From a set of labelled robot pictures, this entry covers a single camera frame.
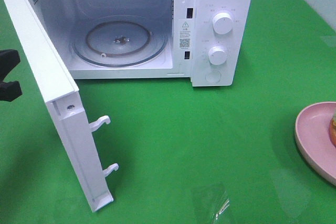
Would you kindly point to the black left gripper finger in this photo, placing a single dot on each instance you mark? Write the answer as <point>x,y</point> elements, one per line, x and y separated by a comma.
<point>10,91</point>
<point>9,60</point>

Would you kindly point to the white microwave door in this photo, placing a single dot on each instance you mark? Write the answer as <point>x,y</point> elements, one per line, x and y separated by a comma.
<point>62,99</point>

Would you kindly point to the round white door button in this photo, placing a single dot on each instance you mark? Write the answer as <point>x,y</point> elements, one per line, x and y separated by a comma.
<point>213,77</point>

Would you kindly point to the white microwave knob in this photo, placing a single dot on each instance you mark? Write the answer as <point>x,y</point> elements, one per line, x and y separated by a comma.
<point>223,23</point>
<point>217,55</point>

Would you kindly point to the pink round plate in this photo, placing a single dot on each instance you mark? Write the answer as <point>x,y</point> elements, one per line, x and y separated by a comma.
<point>313,140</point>

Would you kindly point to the burger with lettuce and cheese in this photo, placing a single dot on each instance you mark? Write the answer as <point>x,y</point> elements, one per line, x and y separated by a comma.
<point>332,132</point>

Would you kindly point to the glass microwave turntable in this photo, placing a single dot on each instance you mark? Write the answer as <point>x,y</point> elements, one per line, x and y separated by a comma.
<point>120,40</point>

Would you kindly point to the white microwave oven body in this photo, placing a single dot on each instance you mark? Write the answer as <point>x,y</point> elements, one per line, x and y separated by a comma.
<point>185,54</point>

